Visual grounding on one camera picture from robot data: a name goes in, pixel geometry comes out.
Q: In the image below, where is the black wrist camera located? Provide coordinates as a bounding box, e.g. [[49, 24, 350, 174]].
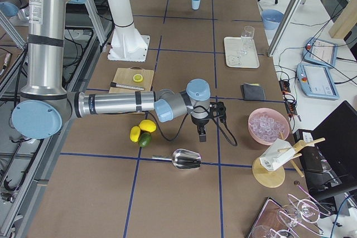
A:
[[210, 101, 226, 124]]

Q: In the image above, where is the light blue cup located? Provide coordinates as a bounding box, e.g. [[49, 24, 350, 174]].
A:
[[191, 0, 201, 10]]

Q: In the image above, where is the steel ice scoop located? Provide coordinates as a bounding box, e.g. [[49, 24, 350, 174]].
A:
[[152, 148, 201, 169]]

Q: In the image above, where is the tray of wine glasses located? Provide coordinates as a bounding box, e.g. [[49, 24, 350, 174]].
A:
[[247, 181, 331, 237]]

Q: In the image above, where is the grey folded cloth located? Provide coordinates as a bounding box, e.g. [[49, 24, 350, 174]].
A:
[[240, 83, 266, 101]]

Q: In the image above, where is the blue teach pendant near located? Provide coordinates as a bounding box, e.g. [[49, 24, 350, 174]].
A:
[[296, 64, 340, 100]]

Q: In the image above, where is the pink bowl of ice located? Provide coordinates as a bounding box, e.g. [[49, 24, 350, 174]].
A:
[[248, 108, 290, 145]]

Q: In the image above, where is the green lime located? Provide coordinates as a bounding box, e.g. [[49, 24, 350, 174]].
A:
[[138, 132, 152, 147]]

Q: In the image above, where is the lemon half slice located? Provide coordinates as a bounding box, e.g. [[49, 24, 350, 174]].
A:
[[133, 74, 144, 83]]

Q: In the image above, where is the cream bear tray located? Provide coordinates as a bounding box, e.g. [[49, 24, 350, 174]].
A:
[[224, 37, 259, 69]]

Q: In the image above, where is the black monitor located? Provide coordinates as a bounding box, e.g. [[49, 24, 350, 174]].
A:
[[294, 100, 356, 201]]

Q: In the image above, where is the wooden cutting board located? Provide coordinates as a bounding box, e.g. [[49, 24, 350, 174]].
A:
[[106, 67, 155, 114]]

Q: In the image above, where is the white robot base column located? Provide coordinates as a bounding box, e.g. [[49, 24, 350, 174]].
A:
[[107, 0, 150, 62]]

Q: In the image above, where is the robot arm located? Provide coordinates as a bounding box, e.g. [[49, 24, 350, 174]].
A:
[[12, 0, 212, 139]]

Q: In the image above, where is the wooden stand with carton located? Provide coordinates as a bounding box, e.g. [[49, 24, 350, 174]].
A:
[[252, 138, 325, 188]]

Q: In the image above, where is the blue teach pendant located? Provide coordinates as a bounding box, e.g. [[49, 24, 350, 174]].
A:
[[302, 37, 338, 68], [296, 64, 340, 100]]

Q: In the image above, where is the clear wine glass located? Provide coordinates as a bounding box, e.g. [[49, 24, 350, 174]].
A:
[[238, 25, 255, 56]]

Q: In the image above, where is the whole yellow lemon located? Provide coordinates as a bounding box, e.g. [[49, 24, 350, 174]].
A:
[[139, 119, 157, 133]]

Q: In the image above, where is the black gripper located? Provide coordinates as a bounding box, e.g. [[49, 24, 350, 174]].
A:
[[191, 111, 210, 142]]

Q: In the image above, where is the blue bowl with fork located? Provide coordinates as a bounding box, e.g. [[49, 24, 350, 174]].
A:
[[261, 9, 284, 30]]

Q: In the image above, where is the blue teach pendant far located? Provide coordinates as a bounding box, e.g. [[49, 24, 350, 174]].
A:
[[302, 37, 338, 68]]

